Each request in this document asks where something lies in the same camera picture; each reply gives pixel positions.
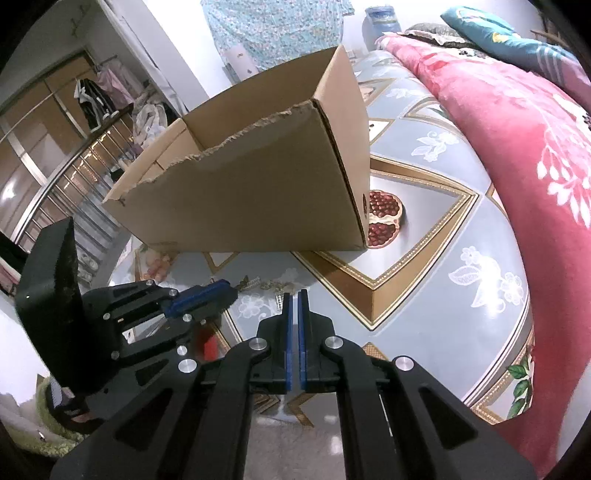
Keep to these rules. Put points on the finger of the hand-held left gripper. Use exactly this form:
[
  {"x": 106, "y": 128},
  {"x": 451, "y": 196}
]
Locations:
[
  {"x": 207, "y": 314},
  {"x": 203, "y": 297}
]

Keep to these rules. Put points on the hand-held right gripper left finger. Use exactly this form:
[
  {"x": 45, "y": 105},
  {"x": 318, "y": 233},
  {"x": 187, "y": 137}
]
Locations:
[{"x": 287, "y": 341}]

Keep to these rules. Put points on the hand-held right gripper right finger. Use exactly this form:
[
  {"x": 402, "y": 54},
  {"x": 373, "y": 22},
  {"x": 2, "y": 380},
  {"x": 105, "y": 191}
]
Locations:
[{"x": 303, "y": 341}]

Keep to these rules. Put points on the gold leaf hair clip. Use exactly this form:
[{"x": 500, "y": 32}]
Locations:
[{"x": 248, "y": 282}]

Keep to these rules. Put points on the silver metal hair clip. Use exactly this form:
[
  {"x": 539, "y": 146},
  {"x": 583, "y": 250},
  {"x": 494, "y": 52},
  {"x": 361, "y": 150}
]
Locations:
[{"x": 279, "y": 286}]

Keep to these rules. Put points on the brown cardboard box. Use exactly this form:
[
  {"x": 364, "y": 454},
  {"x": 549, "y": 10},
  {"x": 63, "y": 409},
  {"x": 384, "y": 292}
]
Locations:
[{"x": 258, "y": 194}]

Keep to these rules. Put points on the green shaggy rug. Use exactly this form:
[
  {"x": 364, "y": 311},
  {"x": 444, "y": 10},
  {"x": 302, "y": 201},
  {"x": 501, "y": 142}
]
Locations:
[{"x": 32, "y": 434}]

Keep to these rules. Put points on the brown sliding door wardrobe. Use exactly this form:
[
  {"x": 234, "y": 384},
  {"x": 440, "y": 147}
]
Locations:
[{"x": 32, "y": 138}]

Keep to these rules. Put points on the pile of light clothes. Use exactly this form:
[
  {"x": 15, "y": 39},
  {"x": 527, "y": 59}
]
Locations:
[{"x": 150, "y": 117}]

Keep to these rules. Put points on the black and white hanging garment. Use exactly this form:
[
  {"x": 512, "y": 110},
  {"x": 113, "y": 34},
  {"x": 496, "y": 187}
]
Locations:
[{"x": 94, "y": 104}]

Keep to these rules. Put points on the pink hanging garment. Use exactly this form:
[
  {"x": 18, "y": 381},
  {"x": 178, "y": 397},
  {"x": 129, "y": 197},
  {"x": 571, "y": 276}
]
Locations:
[{"x": 117, "y": 83}]

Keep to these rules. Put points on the teal patterned hanging cloth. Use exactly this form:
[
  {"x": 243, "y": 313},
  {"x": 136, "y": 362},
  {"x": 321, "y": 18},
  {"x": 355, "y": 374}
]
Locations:
[{"x": 277, "y": 27}]

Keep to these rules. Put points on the pink floral blanket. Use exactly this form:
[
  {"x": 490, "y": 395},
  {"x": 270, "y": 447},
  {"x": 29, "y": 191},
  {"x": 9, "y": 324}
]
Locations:
[{"x": 508, "y": 138}]

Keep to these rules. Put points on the blue water jug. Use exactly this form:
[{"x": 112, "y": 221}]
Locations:
[{"x": 381, "y": 25}]

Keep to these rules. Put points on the dark patterned pillow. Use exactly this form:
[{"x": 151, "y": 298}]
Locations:
[{"x": 434, "y": 38}]

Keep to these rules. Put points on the teal printed pillow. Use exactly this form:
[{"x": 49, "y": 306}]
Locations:
[{"x": 508, "y": 39}]

